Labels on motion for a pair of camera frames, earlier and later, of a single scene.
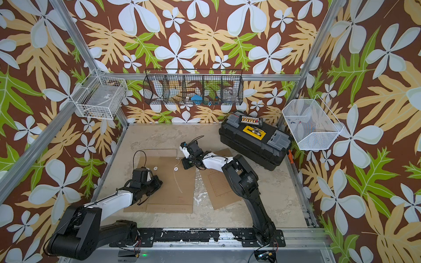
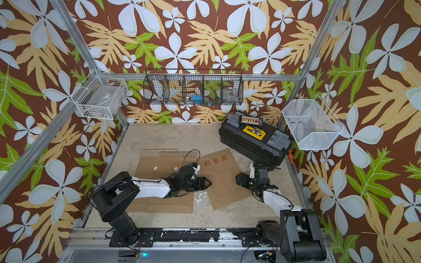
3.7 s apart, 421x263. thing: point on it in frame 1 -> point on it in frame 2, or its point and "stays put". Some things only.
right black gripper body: [189, 162] -> [250, 183]
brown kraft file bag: [220, 192] stays put
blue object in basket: [197, 99] stays put
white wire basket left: [100, 96] stays put
